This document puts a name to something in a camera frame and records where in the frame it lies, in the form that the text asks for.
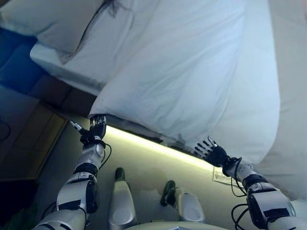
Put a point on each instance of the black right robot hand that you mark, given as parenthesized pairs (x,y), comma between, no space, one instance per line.
(216,155)

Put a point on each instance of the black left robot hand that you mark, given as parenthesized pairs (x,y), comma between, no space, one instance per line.
(98,130)

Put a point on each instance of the white pillow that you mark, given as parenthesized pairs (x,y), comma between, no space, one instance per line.
(180,72)
(48,21)

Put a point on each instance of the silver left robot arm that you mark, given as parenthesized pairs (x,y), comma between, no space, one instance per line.
(72,189)

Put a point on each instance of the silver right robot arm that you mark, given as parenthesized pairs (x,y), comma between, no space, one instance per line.
(268,206)

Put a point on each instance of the under-bed light strip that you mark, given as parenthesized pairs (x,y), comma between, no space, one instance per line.
(148,146)

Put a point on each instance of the white mattress label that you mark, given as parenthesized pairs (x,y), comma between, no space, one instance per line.
(219,176)

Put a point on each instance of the white sheeted mattress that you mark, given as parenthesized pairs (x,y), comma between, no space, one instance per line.
(84,69)

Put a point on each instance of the wooden nightstand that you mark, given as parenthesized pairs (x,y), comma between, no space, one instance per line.
(31,143)

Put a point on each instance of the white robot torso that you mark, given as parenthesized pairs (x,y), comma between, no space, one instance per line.
(177,227)

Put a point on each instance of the wooden bed frame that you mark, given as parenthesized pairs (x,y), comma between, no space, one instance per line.
(69,95)

